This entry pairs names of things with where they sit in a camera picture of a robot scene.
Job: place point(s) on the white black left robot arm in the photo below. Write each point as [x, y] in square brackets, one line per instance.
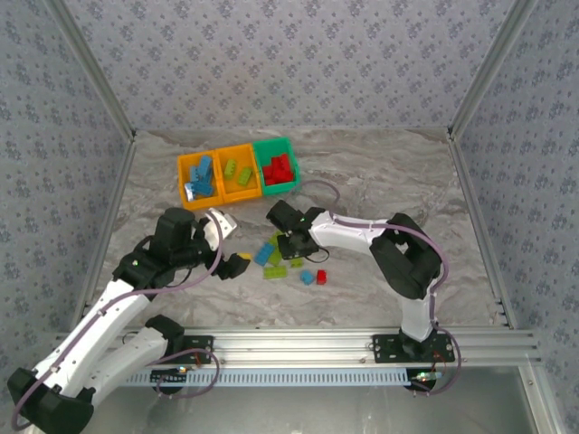
[90, 325]

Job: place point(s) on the small blue lego brick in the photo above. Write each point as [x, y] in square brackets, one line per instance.
[307, 277]

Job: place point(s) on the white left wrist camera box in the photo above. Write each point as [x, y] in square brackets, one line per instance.
[224, 221]

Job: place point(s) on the black controller board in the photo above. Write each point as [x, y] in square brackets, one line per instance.
[423, 385]
[165, 375]

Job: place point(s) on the green plastic bin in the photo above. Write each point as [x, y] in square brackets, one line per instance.
[280, 191]

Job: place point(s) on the grey metal shelf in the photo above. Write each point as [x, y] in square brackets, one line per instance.
[294, 411]

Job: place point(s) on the aluminium frame leg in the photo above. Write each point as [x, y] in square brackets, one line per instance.
[539, 402]

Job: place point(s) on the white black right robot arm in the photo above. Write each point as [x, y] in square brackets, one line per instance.
[344, 233]

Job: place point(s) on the small lime green lego brick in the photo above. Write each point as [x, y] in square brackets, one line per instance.
[296, 263]

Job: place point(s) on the aluminium frame post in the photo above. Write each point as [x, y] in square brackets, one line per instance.
[92, 68]
[492, 68]

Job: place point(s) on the aluminium mounting rail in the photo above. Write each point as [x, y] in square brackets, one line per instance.
[294, 346]

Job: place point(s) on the red lego brick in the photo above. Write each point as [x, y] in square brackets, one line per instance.
[321, 276]
[286, 175]
[281, 161]
[275, 182]
[270, 173]

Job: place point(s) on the orange plastic bin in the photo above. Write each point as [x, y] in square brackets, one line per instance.
[203, 203]
[240, 196]

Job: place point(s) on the aluminium side rail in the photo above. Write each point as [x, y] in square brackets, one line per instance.
[467, 181]
[112, 203]

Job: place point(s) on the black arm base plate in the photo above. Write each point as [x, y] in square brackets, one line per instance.
[389, 352]
[190, 357]

